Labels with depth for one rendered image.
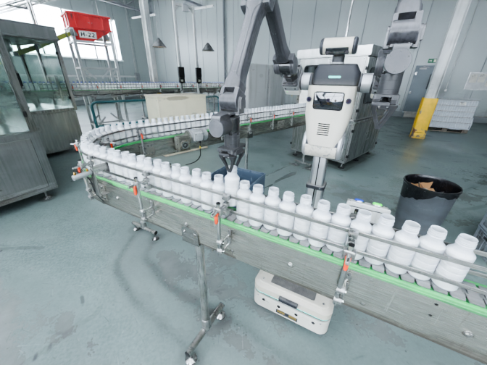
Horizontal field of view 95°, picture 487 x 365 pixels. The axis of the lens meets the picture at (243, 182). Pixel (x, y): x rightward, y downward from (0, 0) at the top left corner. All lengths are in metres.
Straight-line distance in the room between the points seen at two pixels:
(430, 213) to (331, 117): 1.70
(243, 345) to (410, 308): 1.11
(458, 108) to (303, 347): 9.26
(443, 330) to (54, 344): 1.99
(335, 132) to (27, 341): 2.24
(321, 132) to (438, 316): 0.86
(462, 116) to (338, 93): 9.06
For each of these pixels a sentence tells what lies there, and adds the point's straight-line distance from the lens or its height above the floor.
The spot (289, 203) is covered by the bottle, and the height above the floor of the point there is 1.14.
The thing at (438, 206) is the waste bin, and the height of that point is 0.50.
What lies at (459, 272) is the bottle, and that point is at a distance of 0.84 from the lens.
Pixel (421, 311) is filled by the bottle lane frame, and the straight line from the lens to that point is 0.91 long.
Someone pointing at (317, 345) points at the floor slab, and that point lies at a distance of 1.81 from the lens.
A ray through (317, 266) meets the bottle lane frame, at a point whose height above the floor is 0.95.
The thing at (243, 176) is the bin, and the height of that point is 0.89.
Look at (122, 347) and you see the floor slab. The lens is 1.88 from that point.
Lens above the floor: 1.53
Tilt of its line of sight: 25 degrees down
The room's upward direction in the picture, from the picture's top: 1 degrees clockwise
